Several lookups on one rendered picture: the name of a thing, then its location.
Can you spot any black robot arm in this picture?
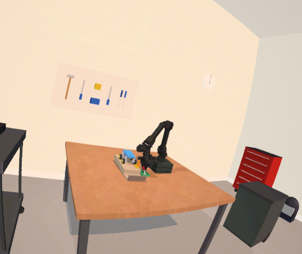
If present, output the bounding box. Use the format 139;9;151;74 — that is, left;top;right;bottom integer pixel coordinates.
136;120;174;162

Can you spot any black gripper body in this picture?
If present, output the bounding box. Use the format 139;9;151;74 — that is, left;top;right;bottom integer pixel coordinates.
137;153;154;164

